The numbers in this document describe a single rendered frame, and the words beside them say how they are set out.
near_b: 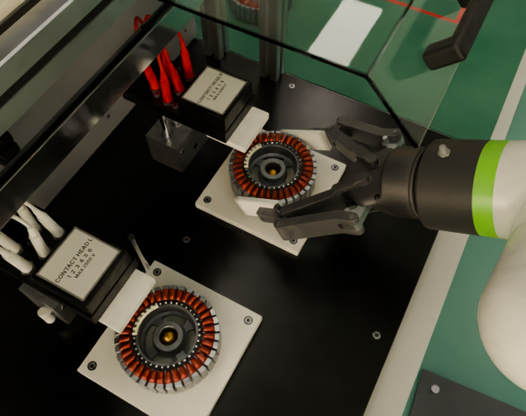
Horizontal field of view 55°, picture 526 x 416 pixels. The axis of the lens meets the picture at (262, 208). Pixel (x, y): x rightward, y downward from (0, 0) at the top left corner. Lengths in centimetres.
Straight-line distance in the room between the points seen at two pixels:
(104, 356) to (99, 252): 15
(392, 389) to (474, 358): 88
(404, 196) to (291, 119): 29
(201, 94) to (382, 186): 23
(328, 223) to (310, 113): 27
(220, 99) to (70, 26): 22
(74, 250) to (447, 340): 115
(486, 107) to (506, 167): 40
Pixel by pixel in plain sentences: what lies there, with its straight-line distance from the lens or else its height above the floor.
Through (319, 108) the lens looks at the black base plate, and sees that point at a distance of 77.
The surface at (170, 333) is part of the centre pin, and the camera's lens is 57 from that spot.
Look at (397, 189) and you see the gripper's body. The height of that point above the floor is 92.
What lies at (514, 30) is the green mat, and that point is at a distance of 102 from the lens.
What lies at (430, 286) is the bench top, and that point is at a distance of 68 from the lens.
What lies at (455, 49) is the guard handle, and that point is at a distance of 46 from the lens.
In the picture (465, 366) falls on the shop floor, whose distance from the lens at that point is 148.
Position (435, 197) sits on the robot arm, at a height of 95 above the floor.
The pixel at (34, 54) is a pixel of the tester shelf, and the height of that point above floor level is 110.
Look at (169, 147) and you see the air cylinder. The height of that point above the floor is 82.
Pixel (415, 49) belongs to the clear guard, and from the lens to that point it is 47.
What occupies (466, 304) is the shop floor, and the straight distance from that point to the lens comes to 154.
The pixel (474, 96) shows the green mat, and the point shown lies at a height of 75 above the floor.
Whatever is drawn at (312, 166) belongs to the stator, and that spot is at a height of 82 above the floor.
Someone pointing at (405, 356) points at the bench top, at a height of 75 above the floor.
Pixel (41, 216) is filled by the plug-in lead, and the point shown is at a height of 94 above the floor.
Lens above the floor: 135
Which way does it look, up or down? 60 degrees down
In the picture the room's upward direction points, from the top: straight up
